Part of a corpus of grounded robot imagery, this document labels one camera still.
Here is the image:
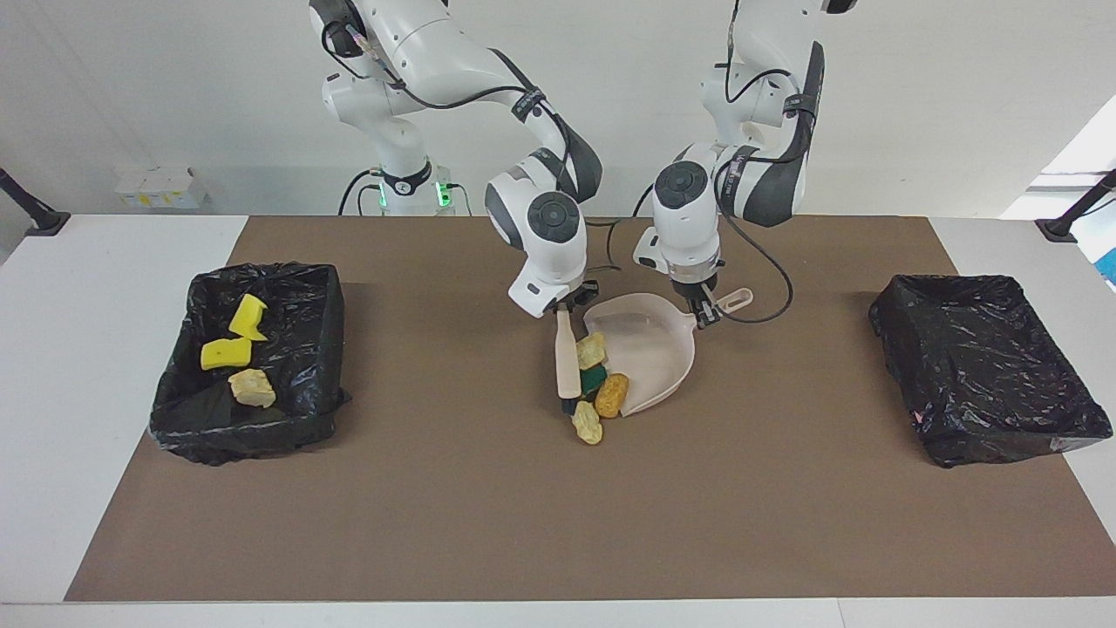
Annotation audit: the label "beige hand brush black bristles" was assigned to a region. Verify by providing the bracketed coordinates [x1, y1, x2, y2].
[555, 307, 583, 418]

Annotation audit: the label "beige plastic dustpan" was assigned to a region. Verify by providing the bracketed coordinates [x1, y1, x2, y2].
[582, 288, 754, 417]

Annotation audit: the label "brown cork-like lump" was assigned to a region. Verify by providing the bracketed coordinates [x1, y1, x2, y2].
[594, 373, 630, 419]

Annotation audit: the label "all yellow sponge piece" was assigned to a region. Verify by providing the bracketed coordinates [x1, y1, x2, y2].
[228, 294, 269, 342]

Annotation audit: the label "green and yellow sponge piece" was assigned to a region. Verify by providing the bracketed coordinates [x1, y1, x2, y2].
[200, 337, 254, 372]

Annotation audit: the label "bin lined with black bag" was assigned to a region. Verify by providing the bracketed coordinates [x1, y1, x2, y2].
[868, 274, 1114, 469]
[148, 262, 351, 468]

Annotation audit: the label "brown table mat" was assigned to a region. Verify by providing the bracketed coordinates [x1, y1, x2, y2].
[64, 215, 1116, 603]

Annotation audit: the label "white cardboard box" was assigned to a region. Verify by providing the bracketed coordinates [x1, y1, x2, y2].
[115, 166, 208, 210]

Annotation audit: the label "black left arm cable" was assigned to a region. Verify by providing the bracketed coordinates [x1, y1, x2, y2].
[641, 0, 825, 324]

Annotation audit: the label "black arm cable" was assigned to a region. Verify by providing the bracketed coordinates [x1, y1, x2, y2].
[323, 22, 624, 302]
[641, 0, 825, 324]

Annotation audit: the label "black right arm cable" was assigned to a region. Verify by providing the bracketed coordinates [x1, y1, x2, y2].
[323, 22, 624, 302]

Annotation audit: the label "black right base cable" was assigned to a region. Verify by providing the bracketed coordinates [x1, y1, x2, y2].
[338, 168, 384, 216]

